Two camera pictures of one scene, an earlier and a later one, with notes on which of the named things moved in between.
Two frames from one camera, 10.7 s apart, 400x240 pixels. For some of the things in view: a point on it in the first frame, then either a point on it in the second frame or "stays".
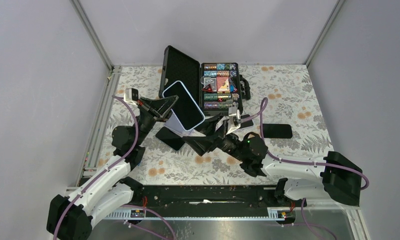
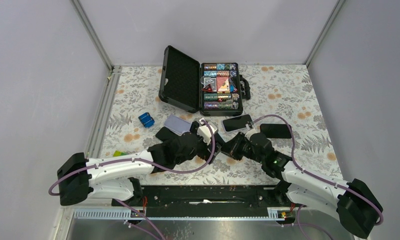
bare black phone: [277, 131] stays
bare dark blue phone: [170, 138] stays
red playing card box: [222, 84] stays
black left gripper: [162, 107] -> [206, 154]
